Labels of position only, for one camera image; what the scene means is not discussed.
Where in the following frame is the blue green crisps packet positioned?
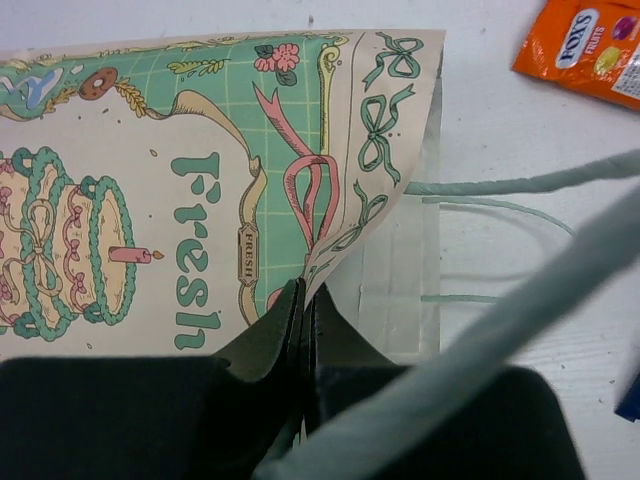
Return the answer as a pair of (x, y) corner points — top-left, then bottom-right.
(614, 342), (639, 423)

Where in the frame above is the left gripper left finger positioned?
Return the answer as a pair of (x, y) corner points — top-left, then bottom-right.
(1, 279), (305, 479)

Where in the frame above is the green printed paper bag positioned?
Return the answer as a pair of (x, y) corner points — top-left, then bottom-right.
(0, 27), (640, 480)

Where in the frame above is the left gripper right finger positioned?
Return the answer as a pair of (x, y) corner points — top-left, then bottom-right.
(299, 282), (584, 479)

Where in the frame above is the orange snack packet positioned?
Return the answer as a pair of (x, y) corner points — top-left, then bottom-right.
(512, 0), (639, 111)

